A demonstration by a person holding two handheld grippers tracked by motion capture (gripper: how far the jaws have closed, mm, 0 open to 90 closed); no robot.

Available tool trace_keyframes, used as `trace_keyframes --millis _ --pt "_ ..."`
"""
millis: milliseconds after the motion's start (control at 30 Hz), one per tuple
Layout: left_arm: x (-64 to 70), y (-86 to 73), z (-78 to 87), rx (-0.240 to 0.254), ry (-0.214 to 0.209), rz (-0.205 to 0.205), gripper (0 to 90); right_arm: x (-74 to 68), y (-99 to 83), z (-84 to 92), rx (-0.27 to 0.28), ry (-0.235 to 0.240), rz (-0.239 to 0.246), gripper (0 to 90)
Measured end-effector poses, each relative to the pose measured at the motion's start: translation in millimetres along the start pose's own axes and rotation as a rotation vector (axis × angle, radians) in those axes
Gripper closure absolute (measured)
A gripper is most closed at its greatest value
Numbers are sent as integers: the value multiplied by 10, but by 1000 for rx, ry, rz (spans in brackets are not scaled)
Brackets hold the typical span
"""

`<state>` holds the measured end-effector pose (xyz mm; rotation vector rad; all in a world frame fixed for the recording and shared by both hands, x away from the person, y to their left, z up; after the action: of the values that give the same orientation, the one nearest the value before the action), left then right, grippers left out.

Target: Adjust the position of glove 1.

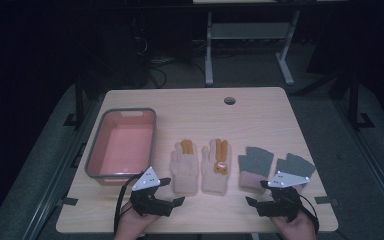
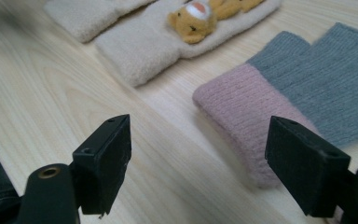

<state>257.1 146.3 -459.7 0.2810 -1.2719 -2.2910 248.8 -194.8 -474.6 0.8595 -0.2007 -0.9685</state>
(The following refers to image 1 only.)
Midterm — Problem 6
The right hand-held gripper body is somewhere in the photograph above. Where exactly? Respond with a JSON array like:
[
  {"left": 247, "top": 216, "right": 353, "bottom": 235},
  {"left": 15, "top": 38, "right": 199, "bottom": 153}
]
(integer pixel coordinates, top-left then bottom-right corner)
[{"left": 256, "top": 170, "right": 312, "bottom": 223}]

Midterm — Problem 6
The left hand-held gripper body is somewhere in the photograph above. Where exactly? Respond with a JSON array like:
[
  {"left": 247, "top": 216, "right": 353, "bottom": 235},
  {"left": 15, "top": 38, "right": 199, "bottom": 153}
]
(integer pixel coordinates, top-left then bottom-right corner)
[{"left": 128, "top": 166, "right": 178, "bottom": 218}]

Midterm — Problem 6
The beige glove with orange fingers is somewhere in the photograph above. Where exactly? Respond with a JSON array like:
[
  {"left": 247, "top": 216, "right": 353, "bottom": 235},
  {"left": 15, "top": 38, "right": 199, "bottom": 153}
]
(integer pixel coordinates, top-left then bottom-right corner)
[{"left": 170, "top": 138, "right": 200, "bottom": 196}]

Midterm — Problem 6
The beige glove with animal figure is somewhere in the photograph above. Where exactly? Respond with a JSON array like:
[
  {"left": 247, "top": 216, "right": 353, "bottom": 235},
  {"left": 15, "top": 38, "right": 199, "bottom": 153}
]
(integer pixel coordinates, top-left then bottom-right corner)
[{"left": 200, "top": 138, "right": 231, "bottom": 196}]

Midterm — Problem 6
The pink bin with grey rim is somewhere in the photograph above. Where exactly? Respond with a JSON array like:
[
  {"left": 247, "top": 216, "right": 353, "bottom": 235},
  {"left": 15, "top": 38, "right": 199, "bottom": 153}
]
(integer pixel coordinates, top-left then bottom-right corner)
[{"left": 84, "top": 107, "right": 158, "bottom": 187}]

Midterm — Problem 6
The person's right hand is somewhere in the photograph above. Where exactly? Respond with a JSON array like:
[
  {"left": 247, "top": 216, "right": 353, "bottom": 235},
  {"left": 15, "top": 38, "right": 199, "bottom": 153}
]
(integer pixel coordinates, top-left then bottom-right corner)
[{"left": 268, "top": 209, "right": 318, "bottom": 240}]

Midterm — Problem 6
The person's left hand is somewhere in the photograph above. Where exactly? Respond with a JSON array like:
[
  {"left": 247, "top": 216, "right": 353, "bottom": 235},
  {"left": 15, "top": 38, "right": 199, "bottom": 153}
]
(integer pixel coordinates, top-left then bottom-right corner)
[{"left": 114, "top": 200, "right": 161, "bottom": 240}]

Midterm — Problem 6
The grey pink fingerless glove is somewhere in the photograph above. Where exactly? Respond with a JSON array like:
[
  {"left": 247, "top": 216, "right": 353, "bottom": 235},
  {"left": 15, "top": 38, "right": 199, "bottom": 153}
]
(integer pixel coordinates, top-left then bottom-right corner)
[
  {"left": 273, "top": 152, "right": 317, "bottom": 194},
  {"left": 237, "top": 146, "right": 275, "bottom": 193}
]

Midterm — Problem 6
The black metal stand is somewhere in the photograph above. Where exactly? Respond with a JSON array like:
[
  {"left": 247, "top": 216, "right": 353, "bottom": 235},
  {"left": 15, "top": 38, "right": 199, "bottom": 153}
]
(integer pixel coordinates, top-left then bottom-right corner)
[
  {"left": 345, "top": 71, "right": 376, "bottom": 132},
  {"left": 62, "top": 70, "right": 97, "bottom": 130}
]

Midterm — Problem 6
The right hand-held gripper black cable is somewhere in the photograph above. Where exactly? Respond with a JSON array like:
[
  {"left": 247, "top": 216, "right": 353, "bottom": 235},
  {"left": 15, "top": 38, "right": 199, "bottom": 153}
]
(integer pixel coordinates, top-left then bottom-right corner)
[{"left": 297, "top": 192, "right": 321, "bottom": 235}]

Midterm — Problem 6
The hand-held gripper black cable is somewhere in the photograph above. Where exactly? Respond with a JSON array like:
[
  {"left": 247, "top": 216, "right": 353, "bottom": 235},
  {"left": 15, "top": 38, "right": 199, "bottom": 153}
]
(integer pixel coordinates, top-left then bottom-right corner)
[
  {"left": 112, "top": 173, "right": 144, "bottom": 236},
  {"left": 297, "top": 192, "right": 321, "bottom": 235}
]

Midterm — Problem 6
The left hand-held gripper black cable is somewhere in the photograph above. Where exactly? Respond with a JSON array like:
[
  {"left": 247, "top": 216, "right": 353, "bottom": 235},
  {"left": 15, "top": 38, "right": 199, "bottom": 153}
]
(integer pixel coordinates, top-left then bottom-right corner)
[{"left": 112, "top": 173, "right": 144, "bottom": 236}]

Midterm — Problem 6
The tangle of floor cables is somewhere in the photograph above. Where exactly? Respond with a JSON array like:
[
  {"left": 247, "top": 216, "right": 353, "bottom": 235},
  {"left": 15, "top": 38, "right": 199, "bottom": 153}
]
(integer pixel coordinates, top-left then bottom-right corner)
[{"left": 131, "top": 34, "right": 208, "bottom": 88}]

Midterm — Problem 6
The white metal desk frame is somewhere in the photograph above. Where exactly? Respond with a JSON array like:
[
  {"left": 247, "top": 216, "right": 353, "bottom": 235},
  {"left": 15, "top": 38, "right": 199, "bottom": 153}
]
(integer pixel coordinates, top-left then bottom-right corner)
[{"left": 204, "top": 9, "right": 302, "bottom": 87}]

